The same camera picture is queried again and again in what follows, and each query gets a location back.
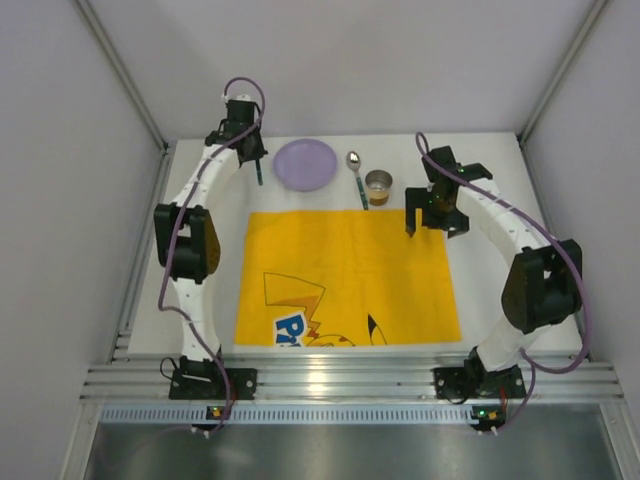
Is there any spoon with green handle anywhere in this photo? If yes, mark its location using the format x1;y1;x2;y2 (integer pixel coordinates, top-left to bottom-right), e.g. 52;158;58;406
346;151;369;211

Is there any grey slotted cable duct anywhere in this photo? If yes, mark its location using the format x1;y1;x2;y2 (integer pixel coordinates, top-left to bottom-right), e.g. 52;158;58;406
100;404;502;425

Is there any fork with green handle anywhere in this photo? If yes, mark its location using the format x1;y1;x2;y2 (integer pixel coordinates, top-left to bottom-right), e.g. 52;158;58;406
255;160;264;186

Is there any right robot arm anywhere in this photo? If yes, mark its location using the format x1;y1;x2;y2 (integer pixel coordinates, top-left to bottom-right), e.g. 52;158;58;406
405;145;583;374

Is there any yellow Pikachu cloth placemat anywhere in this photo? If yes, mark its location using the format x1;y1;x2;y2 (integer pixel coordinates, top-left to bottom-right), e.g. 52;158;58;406
235;210;462;348

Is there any left aluminium frame post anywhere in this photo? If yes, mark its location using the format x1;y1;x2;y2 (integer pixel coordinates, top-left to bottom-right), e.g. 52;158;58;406
70;0;169;152

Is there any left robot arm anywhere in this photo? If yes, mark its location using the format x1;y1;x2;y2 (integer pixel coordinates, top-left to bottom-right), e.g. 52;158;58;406
153;95;266;363

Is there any purple plastic plate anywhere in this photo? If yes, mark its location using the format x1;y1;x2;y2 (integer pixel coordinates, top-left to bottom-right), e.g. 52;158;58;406
272;138;338;192

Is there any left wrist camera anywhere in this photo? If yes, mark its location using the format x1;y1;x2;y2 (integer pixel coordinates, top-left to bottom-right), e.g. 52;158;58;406
221;94;253;104

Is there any right aluminium frame post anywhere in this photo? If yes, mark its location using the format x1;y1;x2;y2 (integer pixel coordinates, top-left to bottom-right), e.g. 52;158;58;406
516;0;612;149

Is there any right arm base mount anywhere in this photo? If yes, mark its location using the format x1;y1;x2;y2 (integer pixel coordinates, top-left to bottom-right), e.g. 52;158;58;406
433;348;526;404

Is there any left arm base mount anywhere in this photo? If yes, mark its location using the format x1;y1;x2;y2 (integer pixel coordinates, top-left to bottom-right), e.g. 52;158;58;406
168;368;257;400

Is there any aluminium front rail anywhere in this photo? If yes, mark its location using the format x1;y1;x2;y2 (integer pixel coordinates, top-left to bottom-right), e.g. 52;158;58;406
80;351;624;404

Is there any aluminium frame post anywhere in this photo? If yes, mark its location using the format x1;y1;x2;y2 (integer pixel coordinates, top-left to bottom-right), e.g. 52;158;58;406
516;0;612;149
70;0;169;152

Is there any small metal cup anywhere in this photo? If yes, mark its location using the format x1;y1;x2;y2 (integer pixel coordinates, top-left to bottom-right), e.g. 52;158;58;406
365;169;393;206

